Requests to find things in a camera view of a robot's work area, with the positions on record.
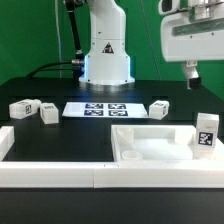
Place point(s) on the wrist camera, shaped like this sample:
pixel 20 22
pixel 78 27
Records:
pixel 166 7

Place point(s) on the white U-shaped obstacle fence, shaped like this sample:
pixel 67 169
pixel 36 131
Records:
pixel 196 173

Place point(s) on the white square table top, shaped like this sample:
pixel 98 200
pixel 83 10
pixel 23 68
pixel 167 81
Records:
pixel 159 142

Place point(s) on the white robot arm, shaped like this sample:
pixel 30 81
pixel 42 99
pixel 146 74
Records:
pixel 107 65

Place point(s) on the white sheet with markers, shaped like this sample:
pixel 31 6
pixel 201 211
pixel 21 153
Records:
pixel 104 110

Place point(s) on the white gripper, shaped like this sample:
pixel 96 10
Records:
pixel 185 41

